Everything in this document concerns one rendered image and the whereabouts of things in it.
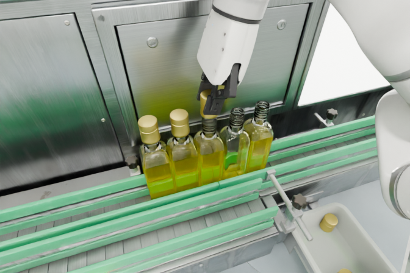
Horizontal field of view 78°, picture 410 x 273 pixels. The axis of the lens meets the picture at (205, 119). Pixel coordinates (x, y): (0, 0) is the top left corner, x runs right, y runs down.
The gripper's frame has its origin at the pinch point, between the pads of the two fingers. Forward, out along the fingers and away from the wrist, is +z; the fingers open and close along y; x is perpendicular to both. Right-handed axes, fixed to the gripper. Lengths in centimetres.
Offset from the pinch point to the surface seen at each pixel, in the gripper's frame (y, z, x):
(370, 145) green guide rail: 3, 12, 50
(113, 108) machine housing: -14.7, 14.0, -15.8
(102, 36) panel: -11.7, -4.3, -18.1
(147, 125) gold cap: 1.2, 5.4, -10.8
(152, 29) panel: -12.5, -6.4, -9.3
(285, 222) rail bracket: 14.4, 23.3, 20.2
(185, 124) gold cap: 1.4, 4.9, -4.1
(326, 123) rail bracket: -6.3, 11.7, 41.5
